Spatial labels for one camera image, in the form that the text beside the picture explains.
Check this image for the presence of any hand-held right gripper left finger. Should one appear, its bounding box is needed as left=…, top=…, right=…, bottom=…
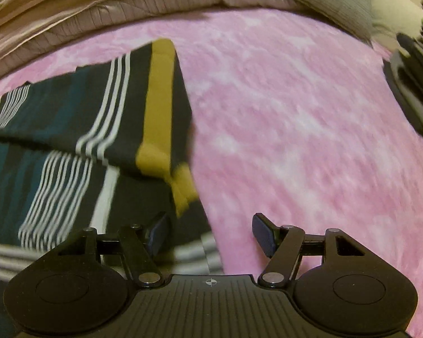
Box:
left=56, top=212, right=170, bottom=288

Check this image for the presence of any stack of folded clothes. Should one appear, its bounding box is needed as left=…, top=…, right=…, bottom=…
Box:
left=382, top=0, right=423, bottom=138

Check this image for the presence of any pink folded quilt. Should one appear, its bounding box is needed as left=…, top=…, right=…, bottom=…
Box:
left=0, top=0, right=226, bottom=88

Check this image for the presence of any striped knit shirt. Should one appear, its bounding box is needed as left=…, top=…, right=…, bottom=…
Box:
left=0, top=38, right=223, bottom=338

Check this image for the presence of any pink floral blanket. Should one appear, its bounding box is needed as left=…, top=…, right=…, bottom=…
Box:
left=0, top=7, right=423, bottom=338

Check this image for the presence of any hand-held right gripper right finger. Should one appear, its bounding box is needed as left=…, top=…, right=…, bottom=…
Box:
left=251, top=213, right=369, bottom=288

